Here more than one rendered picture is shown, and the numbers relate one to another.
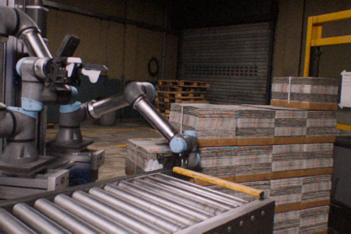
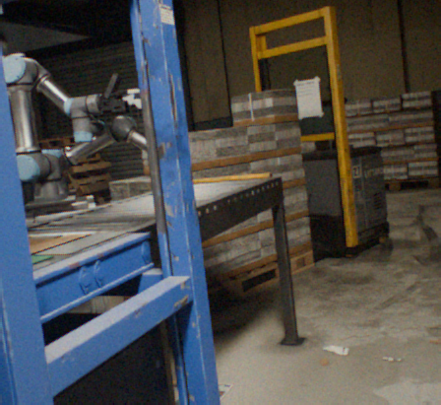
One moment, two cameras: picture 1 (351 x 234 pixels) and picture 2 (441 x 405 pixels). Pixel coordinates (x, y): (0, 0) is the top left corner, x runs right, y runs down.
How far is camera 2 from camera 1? 1.58 m
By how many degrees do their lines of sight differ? 19
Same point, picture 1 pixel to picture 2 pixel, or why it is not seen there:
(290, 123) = (261, 138)
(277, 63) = (197, 90)
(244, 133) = (224, 154)
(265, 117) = (239, 135)
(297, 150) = (272, 165)
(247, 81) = not seen: hidden behind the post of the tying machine
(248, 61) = not seen: hidden behind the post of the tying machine
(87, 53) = not seen: outside the picture
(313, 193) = (292, 205)
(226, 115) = (206, 137)
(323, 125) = (290, 137)
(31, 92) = (85, 126)
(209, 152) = (198, 175)
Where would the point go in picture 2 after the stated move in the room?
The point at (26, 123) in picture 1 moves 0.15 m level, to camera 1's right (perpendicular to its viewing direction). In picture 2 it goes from (55, 163) to (89, 159)
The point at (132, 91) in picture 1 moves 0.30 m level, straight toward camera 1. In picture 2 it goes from (123, 125) to (143, 120)
